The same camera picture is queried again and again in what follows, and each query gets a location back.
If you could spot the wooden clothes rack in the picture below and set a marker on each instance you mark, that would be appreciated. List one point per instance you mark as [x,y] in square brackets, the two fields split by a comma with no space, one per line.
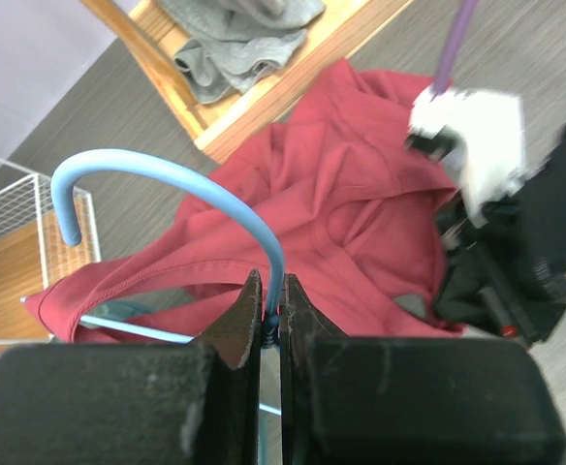
[217,129]

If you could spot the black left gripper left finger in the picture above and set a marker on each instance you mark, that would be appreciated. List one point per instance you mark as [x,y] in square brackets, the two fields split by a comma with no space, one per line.
[138,403]

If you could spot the white wire wooden shelf rack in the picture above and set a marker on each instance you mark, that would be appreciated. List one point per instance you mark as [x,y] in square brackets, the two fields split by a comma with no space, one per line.
[32,253]

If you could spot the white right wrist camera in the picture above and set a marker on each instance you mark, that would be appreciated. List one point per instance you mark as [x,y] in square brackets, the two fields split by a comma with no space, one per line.
[488,130]

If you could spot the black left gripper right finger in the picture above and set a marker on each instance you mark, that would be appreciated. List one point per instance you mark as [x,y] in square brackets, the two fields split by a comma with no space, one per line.
[368,400]

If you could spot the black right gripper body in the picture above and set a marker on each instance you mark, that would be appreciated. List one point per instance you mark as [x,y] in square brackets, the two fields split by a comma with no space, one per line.
[508,277]

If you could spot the red tank top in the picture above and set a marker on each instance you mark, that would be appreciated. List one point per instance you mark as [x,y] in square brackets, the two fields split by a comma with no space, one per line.
[351,206]

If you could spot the light blue hanger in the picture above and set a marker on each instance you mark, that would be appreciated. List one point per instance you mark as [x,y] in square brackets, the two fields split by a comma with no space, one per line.
[166,179]

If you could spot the grey tank top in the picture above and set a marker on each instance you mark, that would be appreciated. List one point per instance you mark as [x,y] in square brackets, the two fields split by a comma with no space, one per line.
[234,44]

